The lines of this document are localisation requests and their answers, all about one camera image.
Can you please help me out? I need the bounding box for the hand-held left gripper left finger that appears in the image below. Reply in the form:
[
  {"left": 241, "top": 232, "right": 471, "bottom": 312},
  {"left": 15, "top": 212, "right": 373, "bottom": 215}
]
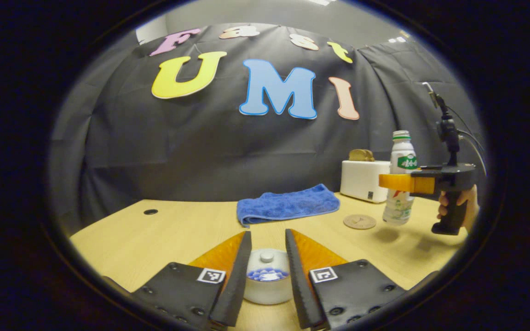
[{"left": 132, "top": 231, "right": 253, "bottom": 330}]

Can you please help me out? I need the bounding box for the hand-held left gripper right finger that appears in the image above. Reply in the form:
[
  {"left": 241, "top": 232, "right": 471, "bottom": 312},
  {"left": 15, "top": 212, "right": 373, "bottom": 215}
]
[{"left": 285, "top": 228, "right": 408, "bottom": 331}]

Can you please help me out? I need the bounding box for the white green label water bottle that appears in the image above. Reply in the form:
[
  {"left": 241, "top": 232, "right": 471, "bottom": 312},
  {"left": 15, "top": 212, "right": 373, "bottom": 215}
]
[{"left": 382, "top": 131, "right": 417, "bottom": 226}]

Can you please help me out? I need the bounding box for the white ceramic teacup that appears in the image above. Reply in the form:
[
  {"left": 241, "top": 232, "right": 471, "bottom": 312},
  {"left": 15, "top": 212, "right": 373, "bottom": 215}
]
[{"left": 243, "top": 264, "right": 293, "bottom": 305}]

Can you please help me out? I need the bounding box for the white blue patterned teacup lid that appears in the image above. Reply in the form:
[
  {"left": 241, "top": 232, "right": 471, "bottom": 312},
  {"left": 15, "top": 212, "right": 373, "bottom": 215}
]
[{"left": 246, "top": 249, "right": 291, "bottom": 283}]

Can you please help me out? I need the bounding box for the round wooden coaster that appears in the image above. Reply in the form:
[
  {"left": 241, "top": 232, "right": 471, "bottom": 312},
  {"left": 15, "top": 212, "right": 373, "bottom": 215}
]
[{"left": 343, "top": 214, "right": 377, "bottom": 230}]

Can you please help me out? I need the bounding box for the white toaster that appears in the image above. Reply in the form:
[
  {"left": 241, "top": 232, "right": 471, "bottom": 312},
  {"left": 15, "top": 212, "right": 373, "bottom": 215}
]
[{"left": 340, "top": 160, "right": 391, "bottom": 204}]

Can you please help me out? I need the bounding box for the blue towel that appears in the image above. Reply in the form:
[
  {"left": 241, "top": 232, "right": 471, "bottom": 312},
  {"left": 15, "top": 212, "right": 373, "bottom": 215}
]
[{"left": 236, "top": 184, "right": 340, "bottom": 228}]

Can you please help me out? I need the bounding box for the thin grey cable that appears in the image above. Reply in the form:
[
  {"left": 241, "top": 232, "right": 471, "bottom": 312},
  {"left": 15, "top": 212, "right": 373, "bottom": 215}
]
[{"left": 447, "top": 105, "right": 487, "bottom": 177}]

